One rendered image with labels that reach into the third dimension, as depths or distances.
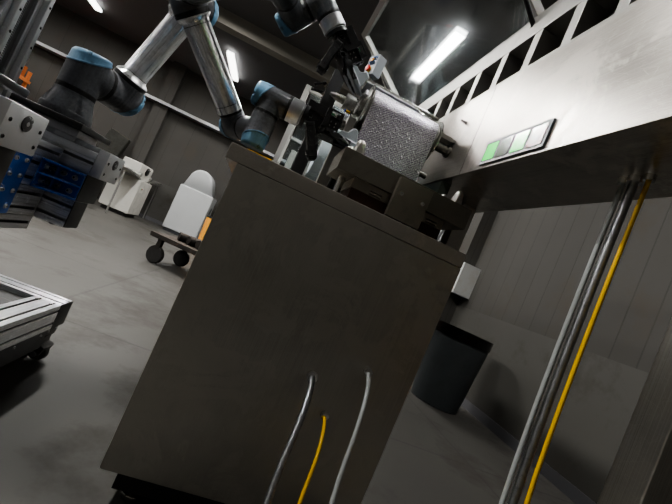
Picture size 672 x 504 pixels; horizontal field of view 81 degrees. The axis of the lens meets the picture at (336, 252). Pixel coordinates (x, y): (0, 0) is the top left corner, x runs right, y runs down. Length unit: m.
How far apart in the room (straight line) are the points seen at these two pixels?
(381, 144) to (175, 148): 8.97
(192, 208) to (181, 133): 1.99
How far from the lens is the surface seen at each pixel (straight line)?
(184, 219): 9.03
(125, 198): 8.46
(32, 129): 1.09
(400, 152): 1.32
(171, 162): 10.07
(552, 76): 1.16
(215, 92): 1.31
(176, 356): 1.02
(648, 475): 0.80
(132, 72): 1.65
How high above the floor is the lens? 0.73
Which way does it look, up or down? 2 degrees up
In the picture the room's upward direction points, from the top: 24 degrees clockwise
